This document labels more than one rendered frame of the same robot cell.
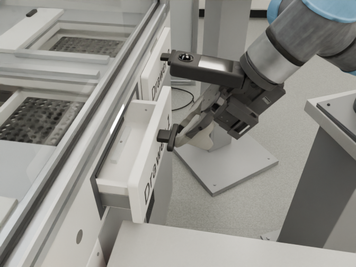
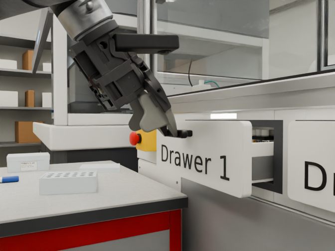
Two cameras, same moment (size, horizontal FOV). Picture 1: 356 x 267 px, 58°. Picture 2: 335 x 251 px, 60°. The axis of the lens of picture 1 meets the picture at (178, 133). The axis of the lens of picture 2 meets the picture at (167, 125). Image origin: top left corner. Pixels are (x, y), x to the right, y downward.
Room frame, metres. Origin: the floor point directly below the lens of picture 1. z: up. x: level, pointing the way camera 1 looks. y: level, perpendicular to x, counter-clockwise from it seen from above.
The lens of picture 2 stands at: (0.88, -0.31, 0.93)
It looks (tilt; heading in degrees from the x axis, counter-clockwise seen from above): 1 degrees down; 144
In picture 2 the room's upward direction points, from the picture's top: straight up
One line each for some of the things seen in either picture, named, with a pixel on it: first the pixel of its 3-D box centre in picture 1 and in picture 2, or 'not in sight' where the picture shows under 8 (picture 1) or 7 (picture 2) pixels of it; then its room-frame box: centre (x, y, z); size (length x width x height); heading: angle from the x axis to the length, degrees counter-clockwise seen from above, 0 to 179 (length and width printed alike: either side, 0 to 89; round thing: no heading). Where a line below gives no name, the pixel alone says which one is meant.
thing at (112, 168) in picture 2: not in sight; (100, 168); (-0.03, 0.08, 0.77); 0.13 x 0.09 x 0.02; 62
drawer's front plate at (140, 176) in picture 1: (154, 147); (193, 150); (0.47, 0.05, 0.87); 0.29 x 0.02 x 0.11; 171
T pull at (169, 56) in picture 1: (167, 56); not in sight; (0.79, 0.03, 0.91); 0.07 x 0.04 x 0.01; 171
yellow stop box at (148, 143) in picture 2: not in sight; (145, 138); (0.15, 0.14, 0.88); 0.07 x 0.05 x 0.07; 171
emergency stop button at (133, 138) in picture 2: not in sight; (135, 138); (0.15, 0.11, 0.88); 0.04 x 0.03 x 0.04; 171
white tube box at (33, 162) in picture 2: not in sight; (28, 162); (-0.19, -0.11, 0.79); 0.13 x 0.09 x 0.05; 80
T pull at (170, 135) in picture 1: (167, 136); (180, 133); (0.47, 0.02, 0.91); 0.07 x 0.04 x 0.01; 171
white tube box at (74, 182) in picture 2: not in sight; (70, 182); (0.17, -0.09, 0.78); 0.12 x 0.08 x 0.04; 65
